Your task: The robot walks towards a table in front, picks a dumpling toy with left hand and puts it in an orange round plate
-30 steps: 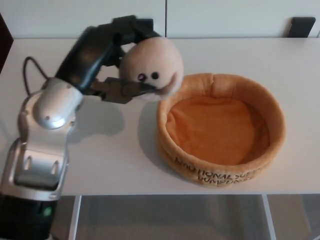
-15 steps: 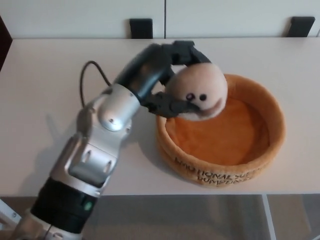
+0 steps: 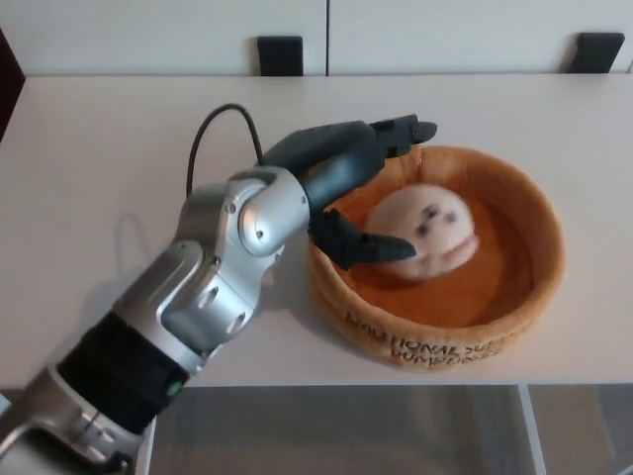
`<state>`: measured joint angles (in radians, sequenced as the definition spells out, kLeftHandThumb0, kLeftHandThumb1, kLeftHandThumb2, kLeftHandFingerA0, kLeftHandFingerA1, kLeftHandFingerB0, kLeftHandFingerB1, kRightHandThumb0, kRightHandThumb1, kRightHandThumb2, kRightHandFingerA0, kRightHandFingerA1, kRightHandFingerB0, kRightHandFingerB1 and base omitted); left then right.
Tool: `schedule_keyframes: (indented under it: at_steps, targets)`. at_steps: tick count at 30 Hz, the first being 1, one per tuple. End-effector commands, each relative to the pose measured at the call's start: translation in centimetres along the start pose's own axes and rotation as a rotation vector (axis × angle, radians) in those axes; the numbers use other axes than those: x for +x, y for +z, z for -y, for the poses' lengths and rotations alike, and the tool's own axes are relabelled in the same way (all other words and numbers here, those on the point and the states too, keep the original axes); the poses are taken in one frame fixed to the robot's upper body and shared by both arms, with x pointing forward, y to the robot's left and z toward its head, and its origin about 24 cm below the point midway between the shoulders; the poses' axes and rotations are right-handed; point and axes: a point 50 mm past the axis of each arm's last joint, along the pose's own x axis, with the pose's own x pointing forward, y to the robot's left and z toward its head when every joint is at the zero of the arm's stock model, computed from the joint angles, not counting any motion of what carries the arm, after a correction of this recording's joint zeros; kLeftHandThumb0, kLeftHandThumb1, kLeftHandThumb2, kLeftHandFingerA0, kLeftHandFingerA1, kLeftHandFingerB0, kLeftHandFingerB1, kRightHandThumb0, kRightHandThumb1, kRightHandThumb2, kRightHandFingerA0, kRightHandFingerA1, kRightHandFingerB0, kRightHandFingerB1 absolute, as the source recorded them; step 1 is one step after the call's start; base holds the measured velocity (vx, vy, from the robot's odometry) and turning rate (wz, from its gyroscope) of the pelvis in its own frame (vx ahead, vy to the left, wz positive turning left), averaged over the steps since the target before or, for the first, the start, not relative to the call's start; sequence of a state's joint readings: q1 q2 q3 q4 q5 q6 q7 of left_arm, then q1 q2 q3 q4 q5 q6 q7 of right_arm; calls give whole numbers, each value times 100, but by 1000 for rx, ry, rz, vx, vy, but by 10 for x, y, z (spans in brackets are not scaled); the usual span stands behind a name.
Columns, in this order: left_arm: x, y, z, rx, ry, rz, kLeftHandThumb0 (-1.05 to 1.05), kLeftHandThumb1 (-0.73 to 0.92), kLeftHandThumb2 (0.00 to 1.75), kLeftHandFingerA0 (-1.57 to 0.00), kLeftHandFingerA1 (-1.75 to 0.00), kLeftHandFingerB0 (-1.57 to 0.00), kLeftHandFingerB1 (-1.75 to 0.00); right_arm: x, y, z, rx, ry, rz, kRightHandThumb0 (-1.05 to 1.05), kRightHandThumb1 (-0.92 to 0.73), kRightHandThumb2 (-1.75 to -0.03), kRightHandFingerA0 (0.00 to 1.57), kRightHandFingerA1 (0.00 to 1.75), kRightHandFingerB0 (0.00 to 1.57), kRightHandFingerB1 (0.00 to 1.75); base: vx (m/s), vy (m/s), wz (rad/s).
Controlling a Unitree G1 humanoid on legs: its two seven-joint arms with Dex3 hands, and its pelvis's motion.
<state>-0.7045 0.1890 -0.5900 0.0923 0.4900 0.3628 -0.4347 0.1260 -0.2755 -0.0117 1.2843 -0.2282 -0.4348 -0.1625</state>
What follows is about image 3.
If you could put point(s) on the orange round plush basket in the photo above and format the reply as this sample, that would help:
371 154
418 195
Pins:
519 316

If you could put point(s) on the white table right leg frame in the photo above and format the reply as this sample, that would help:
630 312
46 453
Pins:
529 430

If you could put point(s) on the white cabinet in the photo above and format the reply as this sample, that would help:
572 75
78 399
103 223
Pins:
148 34

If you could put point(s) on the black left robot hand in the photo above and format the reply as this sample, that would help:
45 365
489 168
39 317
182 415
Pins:
326 163

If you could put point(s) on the beige plush dumpling toy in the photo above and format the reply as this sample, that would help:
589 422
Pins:
435 237

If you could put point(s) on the dark brown furniture panel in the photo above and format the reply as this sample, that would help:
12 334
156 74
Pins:
10 84

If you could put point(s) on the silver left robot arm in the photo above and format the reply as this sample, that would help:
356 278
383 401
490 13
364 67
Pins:
198 277

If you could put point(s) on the white table leg frame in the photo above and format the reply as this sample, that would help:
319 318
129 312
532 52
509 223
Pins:
529 430
149 445

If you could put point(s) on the white table left leg frame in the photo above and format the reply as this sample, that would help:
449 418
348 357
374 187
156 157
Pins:
149 445

